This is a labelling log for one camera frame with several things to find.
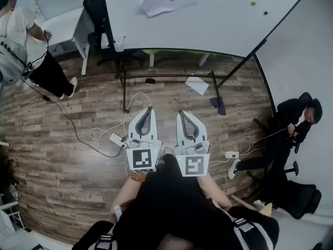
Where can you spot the black-framed whiteboard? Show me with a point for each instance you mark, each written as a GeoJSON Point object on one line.
{"type": "Point", "coordinates": [221, 27]}

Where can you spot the green table white legs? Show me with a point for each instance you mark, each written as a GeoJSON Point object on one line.
{"type": "Point", "coordinates": [169, 52]}

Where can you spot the white desk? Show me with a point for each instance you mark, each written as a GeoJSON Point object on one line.
{"type": "Point", "coordinates": [59, 27]}

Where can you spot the white metal rack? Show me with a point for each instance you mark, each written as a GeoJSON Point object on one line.
{"type": "Point", "coordinates": [10, 217]}

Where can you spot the light wooden board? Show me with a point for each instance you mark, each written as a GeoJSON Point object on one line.
{"type": "Point", "coordinates": [266, 210]}

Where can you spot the white paper sheet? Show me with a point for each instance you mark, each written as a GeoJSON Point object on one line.
{"type": "Point", "coordinates": [161, 5]}

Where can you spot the marker pen holder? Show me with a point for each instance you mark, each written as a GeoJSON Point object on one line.
{"type": "Point", "coordinates": [119, 45]}

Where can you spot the person's right shoe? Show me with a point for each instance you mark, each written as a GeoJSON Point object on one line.
{"type": "Point", "coordinates": [168, 151]}

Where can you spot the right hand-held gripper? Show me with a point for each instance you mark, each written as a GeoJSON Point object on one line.
{"type": "Point", "coordinates": [193, 165]}

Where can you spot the flat small white sheet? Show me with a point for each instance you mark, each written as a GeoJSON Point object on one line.
{"type": "Point", "coordinates": [197, 85]}

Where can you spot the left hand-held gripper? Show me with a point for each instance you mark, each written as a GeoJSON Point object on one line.
{"type": "Point", "coordinates": [141, 160]}

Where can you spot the white power strip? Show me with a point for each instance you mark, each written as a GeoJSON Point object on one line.
{"type": "Point", "coordinates": [115, 139]}
{"type": "Point", "coordinates": [231, 154]}

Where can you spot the person's right forearm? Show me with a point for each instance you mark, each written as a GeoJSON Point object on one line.
{"type": "Point", "coordinates": [213, 191]}

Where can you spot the person's black clothing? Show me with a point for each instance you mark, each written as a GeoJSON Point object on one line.
{"type": "Point", "coordinates": [177, 204]}

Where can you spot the person's left forearm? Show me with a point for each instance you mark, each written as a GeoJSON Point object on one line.
{"type": "Point", "coordinates": [125, 195]}

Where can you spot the purple cloth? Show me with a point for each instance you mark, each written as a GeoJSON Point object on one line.
{"type": "Point", "coordinates": [218, 105]}

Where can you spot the small black box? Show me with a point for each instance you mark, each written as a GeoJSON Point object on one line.
{"type": "Point", "coordinates": [150, 81]}

